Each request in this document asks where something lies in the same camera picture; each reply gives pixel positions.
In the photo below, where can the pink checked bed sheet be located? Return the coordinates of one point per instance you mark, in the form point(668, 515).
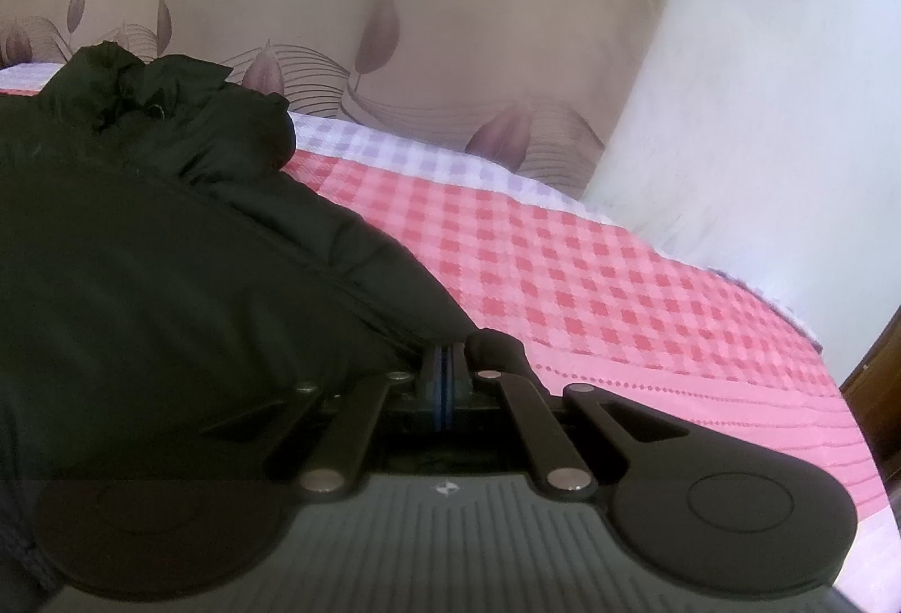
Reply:
point(598, 275)

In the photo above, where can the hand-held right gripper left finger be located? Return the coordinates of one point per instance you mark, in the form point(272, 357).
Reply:
point(428, 377)

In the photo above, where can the black jacket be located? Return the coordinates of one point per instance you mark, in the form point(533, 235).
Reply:
point(211, 275)

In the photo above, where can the brown wooden furniture edge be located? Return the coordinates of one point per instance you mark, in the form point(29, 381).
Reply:
point(876, 381)

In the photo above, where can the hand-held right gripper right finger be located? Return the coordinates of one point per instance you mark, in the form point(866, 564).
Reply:
point(457, 377)

